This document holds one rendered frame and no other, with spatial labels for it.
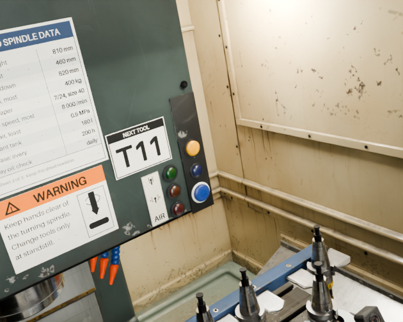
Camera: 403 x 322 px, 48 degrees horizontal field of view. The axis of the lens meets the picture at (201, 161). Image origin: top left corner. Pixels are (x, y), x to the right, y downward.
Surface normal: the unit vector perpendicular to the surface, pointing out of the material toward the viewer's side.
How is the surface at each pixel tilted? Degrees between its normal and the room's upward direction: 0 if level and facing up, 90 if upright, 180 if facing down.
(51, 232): 90
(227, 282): 0
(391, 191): 90
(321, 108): 90
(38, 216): 90
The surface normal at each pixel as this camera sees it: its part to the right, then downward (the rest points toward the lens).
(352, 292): -0.49, -0.71
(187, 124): 0.56, 0.19
